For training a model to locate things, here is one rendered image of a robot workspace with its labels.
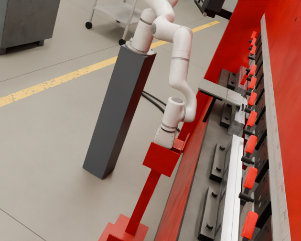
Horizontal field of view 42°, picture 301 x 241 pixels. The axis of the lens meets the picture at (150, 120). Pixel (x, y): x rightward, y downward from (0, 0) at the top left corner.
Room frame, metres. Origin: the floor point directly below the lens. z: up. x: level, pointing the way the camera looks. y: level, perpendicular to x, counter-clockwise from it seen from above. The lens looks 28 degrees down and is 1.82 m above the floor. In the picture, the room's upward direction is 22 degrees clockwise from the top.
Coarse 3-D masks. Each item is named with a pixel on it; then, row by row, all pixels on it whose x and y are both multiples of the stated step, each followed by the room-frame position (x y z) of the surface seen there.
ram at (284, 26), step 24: (288, 0) 2.16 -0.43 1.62; (288, 24) 1.79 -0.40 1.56; (264, 48) 2.14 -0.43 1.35; (288, 48) 1.52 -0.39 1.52; (264, 72) 1.76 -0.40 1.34; (288, 72) 1.31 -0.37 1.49; (288, 96) 1.15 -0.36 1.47; (288, 120) 1.01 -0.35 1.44; (288, 144) 0.90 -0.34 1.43; (288, 168) 0.81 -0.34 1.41; (288, 192) 0.73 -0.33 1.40; (288, 216) 0.66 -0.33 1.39
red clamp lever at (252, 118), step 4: (252, 112) 1.34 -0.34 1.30; (256, 112) 1.35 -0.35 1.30; (252, 116) 1.33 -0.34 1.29; (256, 116) 1.34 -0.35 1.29; (248, 120) 1.32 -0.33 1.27; (252, 120) 1.32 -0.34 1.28; (248, 124) 1.31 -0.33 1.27; (252, 124) 1.31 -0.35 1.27; (248, 128) 1.30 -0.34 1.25; (244, 132) 1.28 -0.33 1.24; (248, 132) 1.28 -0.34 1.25
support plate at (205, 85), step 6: (204, 84) 2.25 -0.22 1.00; (210, 84) 2.28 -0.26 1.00; (216, 84) 2.32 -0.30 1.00; (204, 90) 2.16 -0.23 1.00; (210, 90) 2.18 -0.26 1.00; (216, 90) 2.22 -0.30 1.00; (222, 90) 2.26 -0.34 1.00; (216, 96) 2.15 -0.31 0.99; (222, 96) 2.17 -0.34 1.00; (240, 96) 2.28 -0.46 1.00; (234, 102) 2.15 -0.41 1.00
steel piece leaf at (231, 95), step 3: (228, 90) 2.24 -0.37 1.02; (228, 93) 2.25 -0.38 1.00; (231, 93) 2.26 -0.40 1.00; (228, 96) 2.20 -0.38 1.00; (231, 96) 2.22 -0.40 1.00; (234, 96) 2.24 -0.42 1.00; (237, 96) 2.26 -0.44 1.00; (234, 99) 2.18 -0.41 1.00; (237, 99) 2.20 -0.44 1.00; (240, 99) 2.22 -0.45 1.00; (240, 102) 2.18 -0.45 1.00
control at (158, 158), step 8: (152, 144) 1.71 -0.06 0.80; (176, 144) 1.83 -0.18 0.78; (184, 144) 1.75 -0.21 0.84; (152, 152) 1.70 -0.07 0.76; (160, 152) 1.70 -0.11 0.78; (168, 152) 1.70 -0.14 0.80; (176, 152) 1.79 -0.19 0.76; (144, 160) 1.71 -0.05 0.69; (152, 160) 1.70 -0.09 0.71; (160, 160) 1.70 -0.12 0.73; (168, 160) 1.69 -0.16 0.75; (176, 160) 1.69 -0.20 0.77; (152, 168) 1.70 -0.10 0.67; (160, 168) 1.70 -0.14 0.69; (168, 168) 1.69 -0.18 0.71; (168, 176) 1.69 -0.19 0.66
